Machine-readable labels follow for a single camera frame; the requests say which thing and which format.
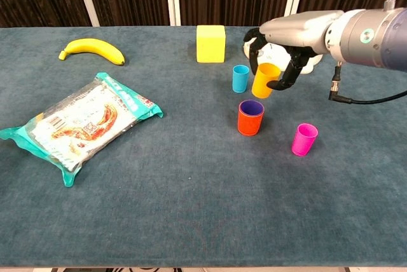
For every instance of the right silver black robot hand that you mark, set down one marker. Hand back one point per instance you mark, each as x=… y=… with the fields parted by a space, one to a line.
x=299 y=30

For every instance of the yellow plastic cup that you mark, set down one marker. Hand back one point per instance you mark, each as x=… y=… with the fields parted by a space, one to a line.
x=262 y=84

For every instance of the blue plastic cup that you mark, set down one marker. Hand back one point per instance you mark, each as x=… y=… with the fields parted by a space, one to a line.
x=240 y=81

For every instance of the purple plastic cup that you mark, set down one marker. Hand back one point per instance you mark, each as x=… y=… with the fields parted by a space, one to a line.
x=251 y=108

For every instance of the pink plastic cup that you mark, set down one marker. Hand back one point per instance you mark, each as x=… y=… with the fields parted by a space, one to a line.
x=302 y=143

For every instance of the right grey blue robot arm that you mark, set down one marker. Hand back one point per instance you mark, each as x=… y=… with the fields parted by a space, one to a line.
x=372 y=38

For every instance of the white rabbit toy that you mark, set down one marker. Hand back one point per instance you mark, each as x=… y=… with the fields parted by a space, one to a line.
x=276 y=54

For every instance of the yellow foam cube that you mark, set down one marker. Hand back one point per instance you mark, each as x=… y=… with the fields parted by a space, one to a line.
x=210 y=44

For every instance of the orange plastic cup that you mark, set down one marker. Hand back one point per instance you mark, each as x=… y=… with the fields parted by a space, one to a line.
x=250 y=126

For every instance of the teal table cloth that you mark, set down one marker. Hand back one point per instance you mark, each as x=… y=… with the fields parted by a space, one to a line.
x=190 y=205

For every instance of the yellow banana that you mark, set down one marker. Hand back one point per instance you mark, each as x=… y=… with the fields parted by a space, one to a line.
x=92 y=46

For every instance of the teal noodle package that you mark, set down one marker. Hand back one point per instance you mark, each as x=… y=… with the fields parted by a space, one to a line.
x=82 y=119

